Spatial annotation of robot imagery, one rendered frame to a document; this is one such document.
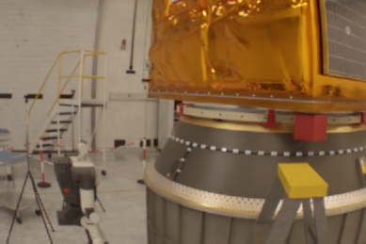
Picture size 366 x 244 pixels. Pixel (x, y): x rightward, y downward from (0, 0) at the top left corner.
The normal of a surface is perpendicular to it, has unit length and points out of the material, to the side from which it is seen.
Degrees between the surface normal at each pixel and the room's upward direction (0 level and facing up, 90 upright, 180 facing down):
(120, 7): 90
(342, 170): 62
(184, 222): 90
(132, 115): 90
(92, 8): 90
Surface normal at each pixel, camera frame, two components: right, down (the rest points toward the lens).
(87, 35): 0.52, 0.05
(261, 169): -0.32, -0.44
